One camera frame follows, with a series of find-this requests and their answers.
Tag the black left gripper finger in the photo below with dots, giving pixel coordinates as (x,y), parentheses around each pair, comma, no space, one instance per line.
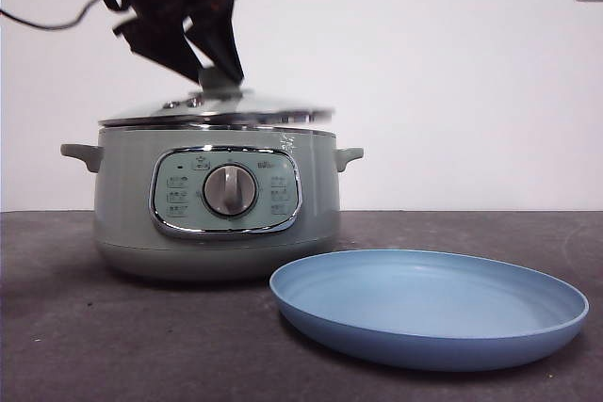
(219,20)
(155,42)

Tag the glass lid with green knob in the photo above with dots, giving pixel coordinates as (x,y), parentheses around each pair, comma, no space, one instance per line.
(235,107)

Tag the pale green electric steamer pot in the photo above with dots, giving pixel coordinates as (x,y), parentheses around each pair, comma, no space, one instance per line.
(127,213)

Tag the blue round plate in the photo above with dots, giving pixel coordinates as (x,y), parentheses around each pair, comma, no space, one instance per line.
(377,308)

